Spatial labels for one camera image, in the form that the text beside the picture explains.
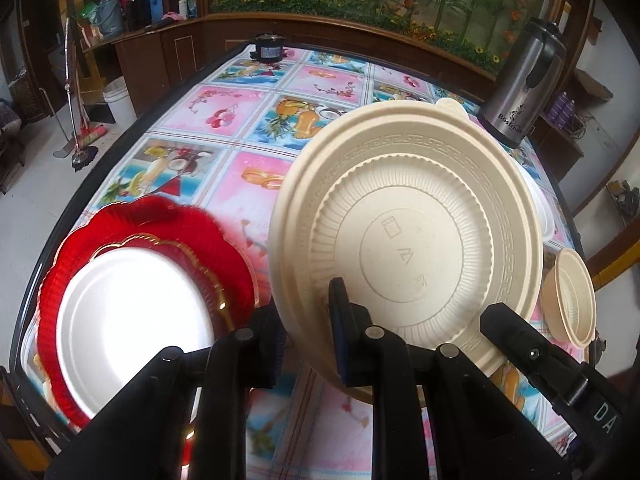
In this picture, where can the white plastic bucket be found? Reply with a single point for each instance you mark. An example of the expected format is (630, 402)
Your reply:
(118, 100)

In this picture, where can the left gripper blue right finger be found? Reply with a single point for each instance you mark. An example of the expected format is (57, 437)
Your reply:
(349, 322)

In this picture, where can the white foam bowl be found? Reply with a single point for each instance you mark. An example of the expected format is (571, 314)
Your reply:
(542, 206)

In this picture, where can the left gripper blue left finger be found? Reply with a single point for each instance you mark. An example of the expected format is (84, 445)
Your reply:
(267, 347)

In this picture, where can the large red scalloped plate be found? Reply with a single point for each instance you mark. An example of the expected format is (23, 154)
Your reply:
(164, 219)

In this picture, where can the steel thermos jug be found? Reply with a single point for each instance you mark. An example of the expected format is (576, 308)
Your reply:
(525, 82)

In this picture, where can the white foam plate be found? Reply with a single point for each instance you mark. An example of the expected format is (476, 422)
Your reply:
(117, 312)

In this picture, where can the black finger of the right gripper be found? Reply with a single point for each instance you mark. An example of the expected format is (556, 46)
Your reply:
(560, 378)

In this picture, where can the small beige plastic bowl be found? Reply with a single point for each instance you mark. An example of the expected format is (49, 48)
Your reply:
(568, 301)

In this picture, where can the small black jar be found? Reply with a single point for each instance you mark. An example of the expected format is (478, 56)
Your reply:
(268, 48)

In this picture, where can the large beige plastic bowl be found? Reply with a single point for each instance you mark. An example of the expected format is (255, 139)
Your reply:
(424, 217)

